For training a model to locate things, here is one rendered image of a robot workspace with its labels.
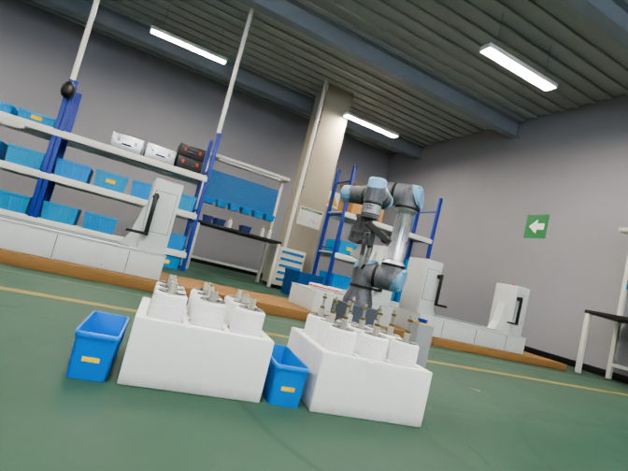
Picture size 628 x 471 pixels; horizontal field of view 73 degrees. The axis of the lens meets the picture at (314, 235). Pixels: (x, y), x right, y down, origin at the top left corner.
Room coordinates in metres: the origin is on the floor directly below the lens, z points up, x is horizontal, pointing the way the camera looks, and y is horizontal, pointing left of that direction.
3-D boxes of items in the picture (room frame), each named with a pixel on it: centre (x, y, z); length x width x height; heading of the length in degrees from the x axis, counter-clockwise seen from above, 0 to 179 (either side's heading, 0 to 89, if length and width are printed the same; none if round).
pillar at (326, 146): (8.27, 0.27, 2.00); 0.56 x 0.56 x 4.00; 24
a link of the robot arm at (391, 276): (2.10, -0.41, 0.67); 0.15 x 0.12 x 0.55; 63
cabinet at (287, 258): (7.36, 0.38, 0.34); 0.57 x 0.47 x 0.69; 24
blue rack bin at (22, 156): (5.12, 3.57, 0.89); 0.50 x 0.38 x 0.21; 26
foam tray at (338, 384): (1.55, -0.24, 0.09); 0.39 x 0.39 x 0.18; 17
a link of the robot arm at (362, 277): (2.15, -0.30, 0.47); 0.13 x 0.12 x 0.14; 63
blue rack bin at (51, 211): (5.34, 3.12, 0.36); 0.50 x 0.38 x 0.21; 24
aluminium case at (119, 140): (5.50, 2.65, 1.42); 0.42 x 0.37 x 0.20; 22
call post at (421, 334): (1.70, -0.50, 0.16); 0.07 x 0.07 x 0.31; 17
